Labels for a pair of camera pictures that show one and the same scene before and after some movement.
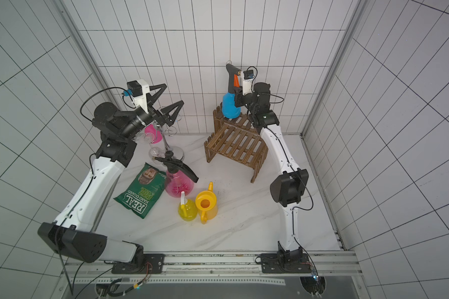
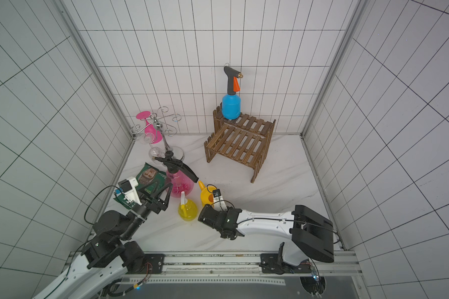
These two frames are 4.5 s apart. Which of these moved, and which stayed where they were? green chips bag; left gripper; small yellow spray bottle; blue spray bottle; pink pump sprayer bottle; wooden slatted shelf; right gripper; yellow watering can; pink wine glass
Moved: yellow watering can; right gripper; left gripper
Stayed: blue spray bottle; wooden slatted shelf; green chips bag; pink pump sprayer bottle; small yellow spray bottle; pink wine glass
